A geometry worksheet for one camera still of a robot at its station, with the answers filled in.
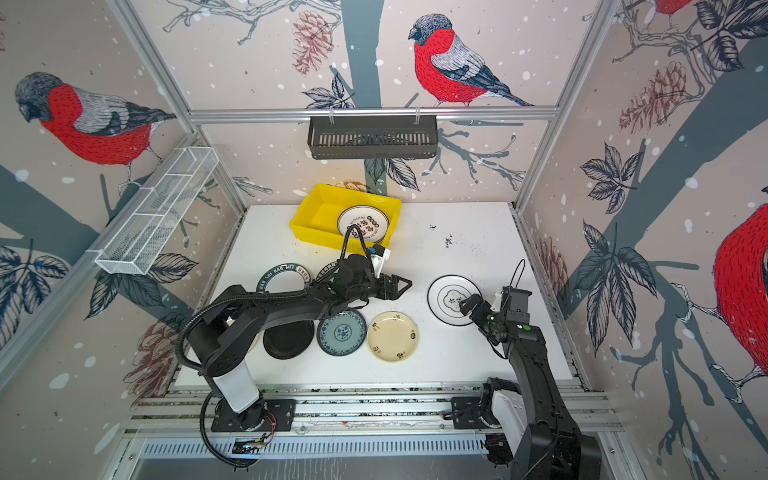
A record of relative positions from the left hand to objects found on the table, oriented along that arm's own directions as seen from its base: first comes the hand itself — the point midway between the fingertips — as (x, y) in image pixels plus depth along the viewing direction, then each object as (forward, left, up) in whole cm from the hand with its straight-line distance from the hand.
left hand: (405, 284), depth 83 cm
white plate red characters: (+33, +11, -11) cm, 37 cm away
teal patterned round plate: (-9, +19, -14) cm, 25 cm away
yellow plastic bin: (+43, +34, -13) cm, 57 cm away
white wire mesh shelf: (+7, +66, +17) cm, 68 cm away
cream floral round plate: (-10, +4, -13) cm, 17 cm away
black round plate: (-10, +35, -14) cm, 39 cm away
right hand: (-6, -19, -7) cm, 21 cm away
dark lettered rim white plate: (+11, +40, -14) cm, 44 cm away
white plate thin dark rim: (+3, -14, -13) cm, 19 cm away
